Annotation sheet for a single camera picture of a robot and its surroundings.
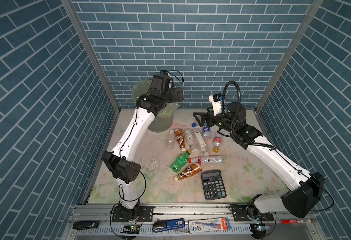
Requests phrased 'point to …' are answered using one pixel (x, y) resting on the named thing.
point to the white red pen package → (209, 225)
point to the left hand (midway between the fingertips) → (175, 90)
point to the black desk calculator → (213, 185)
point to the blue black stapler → (165, 225)
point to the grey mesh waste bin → (161, 124)
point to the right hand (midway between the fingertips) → (198, 109)
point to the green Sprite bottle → (181, 161)
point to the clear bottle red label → (217, 142)
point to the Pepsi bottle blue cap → (206, 131)
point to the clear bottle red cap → (206, 160)
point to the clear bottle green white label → (190, 137)
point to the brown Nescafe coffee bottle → (179, 134)
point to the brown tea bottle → (190, 171)
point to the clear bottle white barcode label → (200, 140)
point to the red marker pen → (295, 221)
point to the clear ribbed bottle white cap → (171, 139)
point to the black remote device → (81, 225)
